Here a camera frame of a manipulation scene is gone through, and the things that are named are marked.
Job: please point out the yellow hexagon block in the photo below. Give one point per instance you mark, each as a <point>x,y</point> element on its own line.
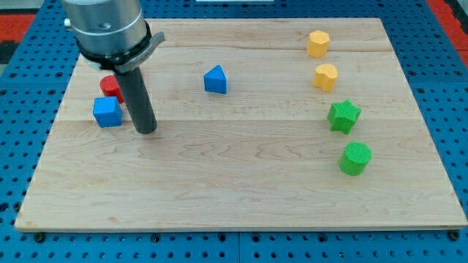
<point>317,45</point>

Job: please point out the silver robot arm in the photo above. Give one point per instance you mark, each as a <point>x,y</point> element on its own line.
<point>115,35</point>

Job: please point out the green star block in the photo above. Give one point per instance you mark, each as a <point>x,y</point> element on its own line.
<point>342,116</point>

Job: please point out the blue cube block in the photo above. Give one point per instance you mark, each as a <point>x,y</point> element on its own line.
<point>107,111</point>

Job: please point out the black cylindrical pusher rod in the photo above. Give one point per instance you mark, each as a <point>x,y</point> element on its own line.
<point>136,98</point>

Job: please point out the blue triangular prism block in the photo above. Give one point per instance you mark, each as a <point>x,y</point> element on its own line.
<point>215,80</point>

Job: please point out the red cylinder block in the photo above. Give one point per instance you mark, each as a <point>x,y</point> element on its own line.
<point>110,87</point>

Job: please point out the yellow heart block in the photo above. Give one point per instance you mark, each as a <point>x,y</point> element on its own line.
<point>325,76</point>

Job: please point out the wooden board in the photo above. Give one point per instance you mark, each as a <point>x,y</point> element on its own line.
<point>259,158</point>

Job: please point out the green cylinder block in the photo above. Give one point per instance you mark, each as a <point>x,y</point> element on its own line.
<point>355,158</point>

